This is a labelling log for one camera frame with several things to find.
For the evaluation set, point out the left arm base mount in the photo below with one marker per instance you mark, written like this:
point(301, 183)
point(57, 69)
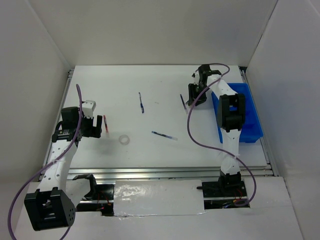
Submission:
point(100, 197)

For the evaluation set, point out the blue compartment tray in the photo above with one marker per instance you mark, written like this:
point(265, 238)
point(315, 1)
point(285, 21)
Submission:
point(251, 130)

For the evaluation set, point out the clear tape roll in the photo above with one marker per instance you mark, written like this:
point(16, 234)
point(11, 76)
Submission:
point(124, 140)

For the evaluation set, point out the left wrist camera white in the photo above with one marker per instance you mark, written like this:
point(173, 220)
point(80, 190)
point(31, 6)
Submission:
point(88, 108)

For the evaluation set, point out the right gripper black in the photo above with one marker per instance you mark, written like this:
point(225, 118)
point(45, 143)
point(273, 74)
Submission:
point(192, 94)

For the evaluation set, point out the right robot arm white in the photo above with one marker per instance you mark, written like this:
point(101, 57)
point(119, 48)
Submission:
point(230, 118)

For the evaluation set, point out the red pen refill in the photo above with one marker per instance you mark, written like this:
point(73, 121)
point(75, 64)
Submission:
point(106, 126)

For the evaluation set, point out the purple pen refill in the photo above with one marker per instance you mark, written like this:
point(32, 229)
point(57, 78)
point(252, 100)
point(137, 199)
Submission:
point(184, 104)

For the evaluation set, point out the blue ballpoint pen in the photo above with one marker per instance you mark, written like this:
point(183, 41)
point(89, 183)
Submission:
point(141, 103)

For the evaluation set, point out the blue pen refill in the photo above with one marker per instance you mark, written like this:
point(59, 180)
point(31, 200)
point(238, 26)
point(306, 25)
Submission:
point(164, 135)

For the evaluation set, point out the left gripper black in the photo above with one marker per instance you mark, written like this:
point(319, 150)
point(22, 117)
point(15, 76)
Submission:
point(94, 131)

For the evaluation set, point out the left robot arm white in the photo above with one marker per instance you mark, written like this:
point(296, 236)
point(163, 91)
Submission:
point(53, 204)

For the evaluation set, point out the white foil sheet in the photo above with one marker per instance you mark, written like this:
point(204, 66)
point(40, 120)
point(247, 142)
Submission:
point(158, 198)

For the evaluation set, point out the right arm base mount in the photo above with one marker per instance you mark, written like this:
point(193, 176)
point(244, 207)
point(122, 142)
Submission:
point(216, 196)

